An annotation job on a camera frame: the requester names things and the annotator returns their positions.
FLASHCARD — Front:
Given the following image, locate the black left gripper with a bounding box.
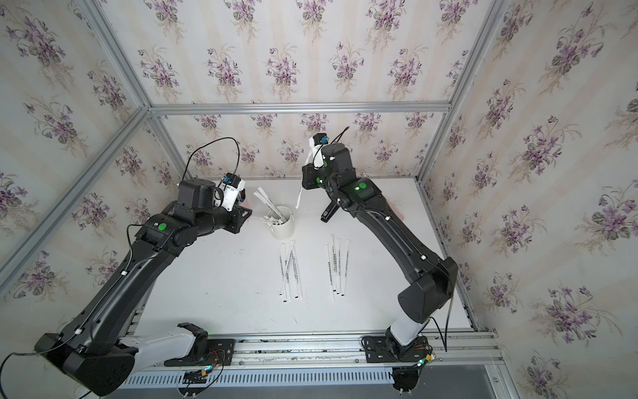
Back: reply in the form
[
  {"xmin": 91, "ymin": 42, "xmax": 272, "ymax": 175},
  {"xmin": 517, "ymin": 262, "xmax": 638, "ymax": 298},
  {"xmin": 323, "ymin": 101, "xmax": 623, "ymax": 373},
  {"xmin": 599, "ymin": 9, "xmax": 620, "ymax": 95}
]
[{"xmin": 192, "ymin": 199, "xmax": 254, "ymax": 236}]

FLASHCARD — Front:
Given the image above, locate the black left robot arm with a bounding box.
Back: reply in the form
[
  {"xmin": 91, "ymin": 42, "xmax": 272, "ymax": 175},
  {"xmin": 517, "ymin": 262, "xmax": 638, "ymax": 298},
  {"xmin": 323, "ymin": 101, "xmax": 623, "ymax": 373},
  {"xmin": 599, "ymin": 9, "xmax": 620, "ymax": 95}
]
[{"xmin": 34, "ymin": 173, "xmax": 252, "ymax": 397}]

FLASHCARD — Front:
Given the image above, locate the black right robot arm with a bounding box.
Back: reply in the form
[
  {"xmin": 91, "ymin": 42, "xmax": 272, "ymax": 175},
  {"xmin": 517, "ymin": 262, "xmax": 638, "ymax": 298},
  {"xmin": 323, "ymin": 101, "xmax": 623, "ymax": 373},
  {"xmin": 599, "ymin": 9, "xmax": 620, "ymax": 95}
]
[{"xmin": 302, "ymin": 134, "xmax": 459, "ymax": 352}]

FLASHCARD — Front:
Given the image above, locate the bundle of wrapped straws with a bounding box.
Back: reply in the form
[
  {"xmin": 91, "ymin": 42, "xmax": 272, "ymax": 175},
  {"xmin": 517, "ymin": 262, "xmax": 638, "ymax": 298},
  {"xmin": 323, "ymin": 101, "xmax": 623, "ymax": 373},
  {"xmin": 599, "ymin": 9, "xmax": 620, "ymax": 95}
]
[{"xmin": 254, "ymin": 187, "xmax": 287, "ymax": 224}]

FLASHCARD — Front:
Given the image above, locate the black stapler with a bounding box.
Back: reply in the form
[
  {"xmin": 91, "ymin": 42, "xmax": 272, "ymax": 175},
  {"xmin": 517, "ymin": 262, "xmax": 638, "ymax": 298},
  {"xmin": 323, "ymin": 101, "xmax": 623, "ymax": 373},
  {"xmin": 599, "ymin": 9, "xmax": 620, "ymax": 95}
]
[{"xmin": 320, "ymin": 201, "xmax": 340, "ymax": 223}]

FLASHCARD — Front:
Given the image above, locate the white straw cup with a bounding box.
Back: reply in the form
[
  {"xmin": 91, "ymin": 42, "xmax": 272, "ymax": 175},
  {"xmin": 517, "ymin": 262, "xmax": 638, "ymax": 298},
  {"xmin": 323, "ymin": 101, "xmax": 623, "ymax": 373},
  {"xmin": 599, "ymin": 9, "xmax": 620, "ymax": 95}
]
[{"xmin": 267, "ymin": 206, "xmax": 294, "ymax": 240}]

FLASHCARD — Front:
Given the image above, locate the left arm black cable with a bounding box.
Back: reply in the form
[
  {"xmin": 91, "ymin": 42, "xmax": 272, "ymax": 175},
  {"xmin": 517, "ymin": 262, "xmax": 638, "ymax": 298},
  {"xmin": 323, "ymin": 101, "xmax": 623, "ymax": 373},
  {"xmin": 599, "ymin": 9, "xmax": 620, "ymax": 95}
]
[{"xmin": 180, "ymin": 136, "xmax": 241, "ymax": 183}]

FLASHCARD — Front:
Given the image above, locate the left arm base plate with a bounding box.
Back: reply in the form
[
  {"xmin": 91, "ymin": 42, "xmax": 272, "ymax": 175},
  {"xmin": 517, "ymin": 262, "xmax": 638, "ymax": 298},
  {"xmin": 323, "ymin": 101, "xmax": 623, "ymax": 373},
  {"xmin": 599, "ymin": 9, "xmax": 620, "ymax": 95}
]
[{"xmin": 163, "ymin": 338, "xmax": 236, "ymax": 367}]

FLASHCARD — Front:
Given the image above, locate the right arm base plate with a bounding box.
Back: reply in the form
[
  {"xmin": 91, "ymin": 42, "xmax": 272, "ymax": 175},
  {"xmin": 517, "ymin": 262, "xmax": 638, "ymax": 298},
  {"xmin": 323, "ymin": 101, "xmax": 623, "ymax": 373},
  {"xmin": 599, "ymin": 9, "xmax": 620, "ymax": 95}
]
[{"xmin": 361, "ymin": 334, "xmax": 435, "ymax": 367}]

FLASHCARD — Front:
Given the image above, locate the aluminium mounting rail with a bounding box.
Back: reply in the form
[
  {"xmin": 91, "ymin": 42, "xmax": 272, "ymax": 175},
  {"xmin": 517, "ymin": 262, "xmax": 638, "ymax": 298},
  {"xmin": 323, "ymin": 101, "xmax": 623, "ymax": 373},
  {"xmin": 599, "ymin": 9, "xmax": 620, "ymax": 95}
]
[{"xmin": 121, "ymin": 331, "xmax": 504, "ymax": 372}]

